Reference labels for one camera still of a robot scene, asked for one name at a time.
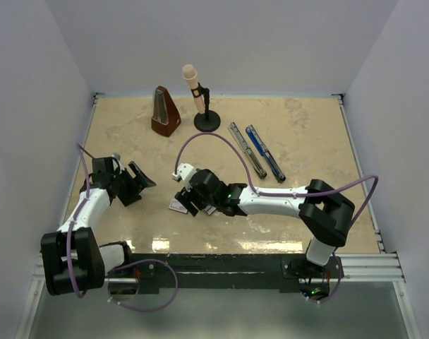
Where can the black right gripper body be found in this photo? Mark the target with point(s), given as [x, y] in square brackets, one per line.
[201, 201]

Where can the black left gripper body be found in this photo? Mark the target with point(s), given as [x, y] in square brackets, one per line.
[126, 187]

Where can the silver and black stapler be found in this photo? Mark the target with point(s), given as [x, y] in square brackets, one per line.
[244, 146]

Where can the blue and black stapler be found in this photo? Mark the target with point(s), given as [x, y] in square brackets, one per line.
[264, 152]

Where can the staple box tray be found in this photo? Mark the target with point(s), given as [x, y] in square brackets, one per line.
[209, 210]

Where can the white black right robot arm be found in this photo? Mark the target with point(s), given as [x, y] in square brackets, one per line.
[327, 216]

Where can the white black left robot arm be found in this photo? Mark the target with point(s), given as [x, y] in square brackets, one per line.
[84, 229]

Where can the brown wooden metronome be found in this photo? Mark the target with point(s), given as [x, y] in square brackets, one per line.
[165, 115]

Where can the black microphone stand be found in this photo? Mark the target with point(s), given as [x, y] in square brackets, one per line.
[209, 120]

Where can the beige microphone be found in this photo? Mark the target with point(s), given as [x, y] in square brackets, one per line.
[190, 75]

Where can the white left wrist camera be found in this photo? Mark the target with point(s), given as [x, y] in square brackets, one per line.
[116, 163]

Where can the aluminium frame rail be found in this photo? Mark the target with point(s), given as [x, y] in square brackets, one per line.
[357, 268]

